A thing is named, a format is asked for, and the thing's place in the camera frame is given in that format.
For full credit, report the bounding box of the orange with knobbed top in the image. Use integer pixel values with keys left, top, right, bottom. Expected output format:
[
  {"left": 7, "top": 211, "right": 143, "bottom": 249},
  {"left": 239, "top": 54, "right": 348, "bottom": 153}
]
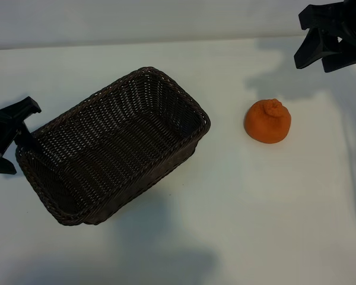
[{"left": 244, "top": 99, "right": 293, "bottom": 145}]

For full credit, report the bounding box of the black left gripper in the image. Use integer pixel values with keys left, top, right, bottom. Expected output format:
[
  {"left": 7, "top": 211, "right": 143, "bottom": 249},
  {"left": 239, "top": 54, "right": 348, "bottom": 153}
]
[{"left": 0, "top": 96, "right": 45, "bottom": 176}]

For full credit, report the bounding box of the dark brown wicker basket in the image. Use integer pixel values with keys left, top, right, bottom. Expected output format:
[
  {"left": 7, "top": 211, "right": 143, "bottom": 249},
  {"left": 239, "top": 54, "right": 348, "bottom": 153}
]
[{"left": 15, "top": 66, "right": 211, "bottom": 227}]

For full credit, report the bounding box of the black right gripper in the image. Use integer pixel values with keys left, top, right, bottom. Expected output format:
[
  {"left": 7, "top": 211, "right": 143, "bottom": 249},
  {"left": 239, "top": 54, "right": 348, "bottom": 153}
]
[{"left": 294, "top": 0, "right": 356, "bottom": 74}]

